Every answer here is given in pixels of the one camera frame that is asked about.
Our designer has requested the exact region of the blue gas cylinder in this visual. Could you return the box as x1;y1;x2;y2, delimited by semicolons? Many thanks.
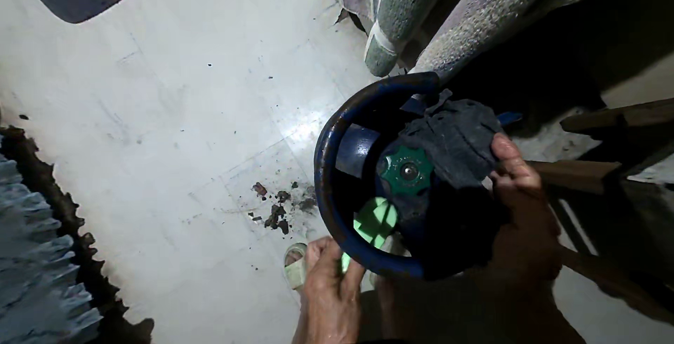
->
314;72;523;281

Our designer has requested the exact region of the pile of dark debris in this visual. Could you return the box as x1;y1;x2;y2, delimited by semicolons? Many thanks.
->
247;181;318;235

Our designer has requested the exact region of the person's right forearm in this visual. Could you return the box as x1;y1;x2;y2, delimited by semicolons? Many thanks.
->
469;270;586;344

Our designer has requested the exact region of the light blue ruffled fabric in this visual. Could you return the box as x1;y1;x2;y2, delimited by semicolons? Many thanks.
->
0;146;104;344

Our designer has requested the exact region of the person's right hand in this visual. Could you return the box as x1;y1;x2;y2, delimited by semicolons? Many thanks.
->
482;133;563;284

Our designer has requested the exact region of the person's left hand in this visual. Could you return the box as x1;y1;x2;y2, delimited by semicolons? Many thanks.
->
303;236;365;344

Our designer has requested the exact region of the brown wooden beam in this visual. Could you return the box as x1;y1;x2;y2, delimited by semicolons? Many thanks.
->
560;98;674;134
527;160;623;195

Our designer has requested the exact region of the light green plastic piece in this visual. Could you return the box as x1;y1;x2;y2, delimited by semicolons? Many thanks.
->
341;197;398;273

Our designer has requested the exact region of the green valve handwheel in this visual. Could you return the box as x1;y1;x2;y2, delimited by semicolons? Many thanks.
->
379;146;435;197

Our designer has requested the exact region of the dark grey cloth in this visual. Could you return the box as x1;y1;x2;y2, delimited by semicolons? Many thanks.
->
399;89;505;189

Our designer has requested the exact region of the pinkish speckled textile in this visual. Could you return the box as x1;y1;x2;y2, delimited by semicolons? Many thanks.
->
410;0;646;84

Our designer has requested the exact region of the green-grey rolled textile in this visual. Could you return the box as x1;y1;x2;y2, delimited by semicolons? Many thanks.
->
364;0;458;78

